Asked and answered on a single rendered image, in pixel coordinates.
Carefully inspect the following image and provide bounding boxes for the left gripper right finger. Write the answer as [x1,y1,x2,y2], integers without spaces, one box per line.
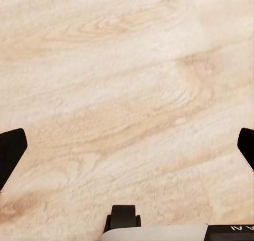
[237,128,254,170]

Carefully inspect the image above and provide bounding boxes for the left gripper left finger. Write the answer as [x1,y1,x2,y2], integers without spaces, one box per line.
[0,128,28,191]

